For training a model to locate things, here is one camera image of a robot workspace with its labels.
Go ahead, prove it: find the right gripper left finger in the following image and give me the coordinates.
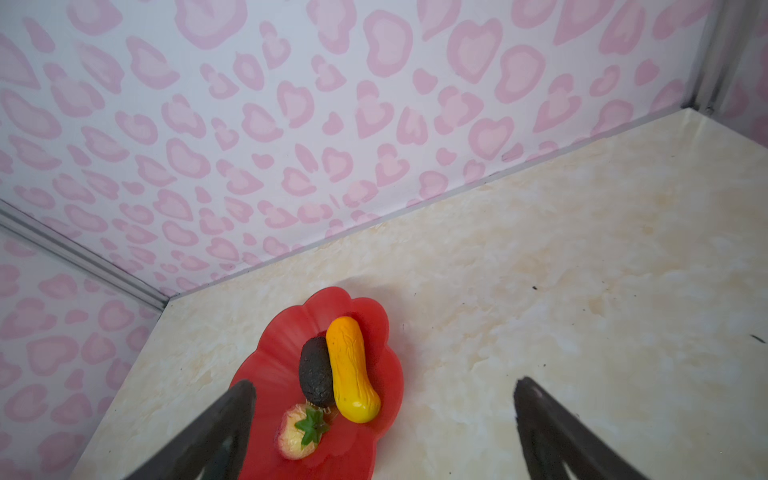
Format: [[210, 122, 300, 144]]
[[128, 380, 256, 479]]

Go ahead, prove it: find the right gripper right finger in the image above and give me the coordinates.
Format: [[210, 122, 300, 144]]
[[513, 377, 645, 480]]

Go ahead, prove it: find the pink fake strawberry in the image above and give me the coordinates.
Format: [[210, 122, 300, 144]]
[[276, 404, 330, 460]]

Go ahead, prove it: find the dark brown fake avocado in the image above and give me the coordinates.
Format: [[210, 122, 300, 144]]
[[298, 336, 335, 408]]

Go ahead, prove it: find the yellow fake squash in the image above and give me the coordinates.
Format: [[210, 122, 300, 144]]
[[326, 316, 381, 424]]

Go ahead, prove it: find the red flower-shaped fruit bowl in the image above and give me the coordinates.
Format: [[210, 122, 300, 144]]
[[232, 287, 404, 479]]

